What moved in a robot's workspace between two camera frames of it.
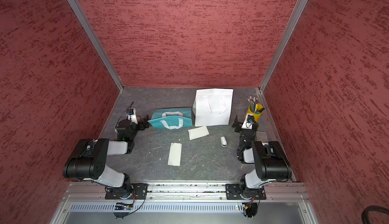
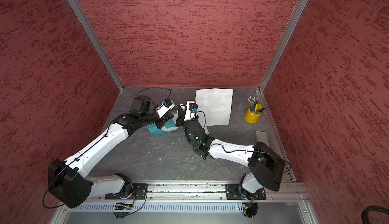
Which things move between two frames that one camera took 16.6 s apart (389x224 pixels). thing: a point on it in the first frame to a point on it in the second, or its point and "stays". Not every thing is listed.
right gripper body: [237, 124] to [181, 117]
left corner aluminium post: [80, 12] stays
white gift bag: [212, 106] stays
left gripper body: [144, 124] to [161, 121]
